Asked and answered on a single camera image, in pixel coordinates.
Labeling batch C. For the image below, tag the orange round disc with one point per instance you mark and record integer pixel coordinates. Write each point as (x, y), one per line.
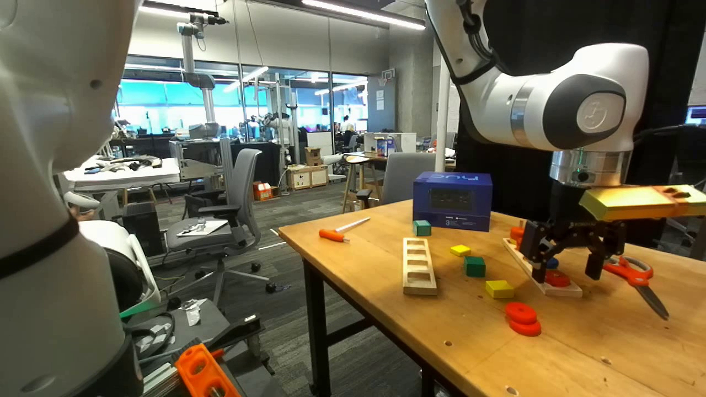
(559, 277)
(517, 234)

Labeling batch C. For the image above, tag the grey office chair with armrests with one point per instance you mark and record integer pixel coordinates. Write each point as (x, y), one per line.
(240, 189)

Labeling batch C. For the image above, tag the white pillar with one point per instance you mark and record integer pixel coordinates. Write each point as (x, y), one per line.
(443, 124)

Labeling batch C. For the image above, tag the red round disc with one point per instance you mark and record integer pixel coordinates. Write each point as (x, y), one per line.
(520, 311)
(527, 329)

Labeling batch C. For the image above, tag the large yellow block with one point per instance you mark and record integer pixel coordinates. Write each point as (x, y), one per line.
(499, 288)

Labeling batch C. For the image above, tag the orange plastic tool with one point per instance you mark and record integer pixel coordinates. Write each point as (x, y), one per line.
(201, 370)

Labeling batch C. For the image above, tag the blue box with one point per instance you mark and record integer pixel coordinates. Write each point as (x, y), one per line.
(454, 198)

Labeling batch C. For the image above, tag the black table frame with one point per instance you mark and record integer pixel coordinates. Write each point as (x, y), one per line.
(317, 322)

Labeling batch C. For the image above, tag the cardboard boxes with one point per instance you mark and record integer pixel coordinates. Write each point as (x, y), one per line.
(308, 176)

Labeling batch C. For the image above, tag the wrist camera mount plate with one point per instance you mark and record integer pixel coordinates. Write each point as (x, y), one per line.
(641, 200)

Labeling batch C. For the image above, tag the white desk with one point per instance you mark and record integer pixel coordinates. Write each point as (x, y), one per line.
(124, 174)

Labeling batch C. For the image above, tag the wooden stool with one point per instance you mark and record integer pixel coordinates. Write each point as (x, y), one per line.
(358, 183)

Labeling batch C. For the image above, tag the small orange box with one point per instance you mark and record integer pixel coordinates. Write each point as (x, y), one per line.
(264, 189)

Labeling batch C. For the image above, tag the blue round disc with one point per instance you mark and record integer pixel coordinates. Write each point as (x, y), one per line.
(552, 263)

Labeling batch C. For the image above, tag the white overhead pole fixture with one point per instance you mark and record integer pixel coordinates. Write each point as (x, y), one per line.
(191, 50)

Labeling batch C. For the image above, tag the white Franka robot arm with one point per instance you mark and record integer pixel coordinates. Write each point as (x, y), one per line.
(514, 102)

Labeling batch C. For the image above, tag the ceiling light strip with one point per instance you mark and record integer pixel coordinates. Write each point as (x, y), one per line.
(367, 14)

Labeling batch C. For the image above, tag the small yellow flat block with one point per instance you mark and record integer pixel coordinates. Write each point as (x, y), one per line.
(463, 249)

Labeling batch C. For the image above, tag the large green cube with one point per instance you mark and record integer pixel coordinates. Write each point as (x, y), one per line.
(476, 268)

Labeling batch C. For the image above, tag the wooden peg board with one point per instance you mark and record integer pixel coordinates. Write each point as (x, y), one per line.
(565, 292)

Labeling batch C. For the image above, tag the wooden ladder shaped frame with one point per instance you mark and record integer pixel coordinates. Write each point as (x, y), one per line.
(407, 268)

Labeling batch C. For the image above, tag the grey chair backrest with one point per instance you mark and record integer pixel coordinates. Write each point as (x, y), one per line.
(405, 176)

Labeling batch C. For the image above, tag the computer monitor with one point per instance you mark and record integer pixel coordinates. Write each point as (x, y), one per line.
(696, 114)

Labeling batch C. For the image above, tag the small green cube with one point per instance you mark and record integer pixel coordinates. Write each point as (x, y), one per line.
(422, 227)

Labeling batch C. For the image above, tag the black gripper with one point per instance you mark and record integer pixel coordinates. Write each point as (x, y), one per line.
(565, 231)

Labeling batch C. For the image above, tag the grey base platform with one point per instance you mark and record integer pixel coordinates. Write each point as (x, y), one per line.
(210, 322)

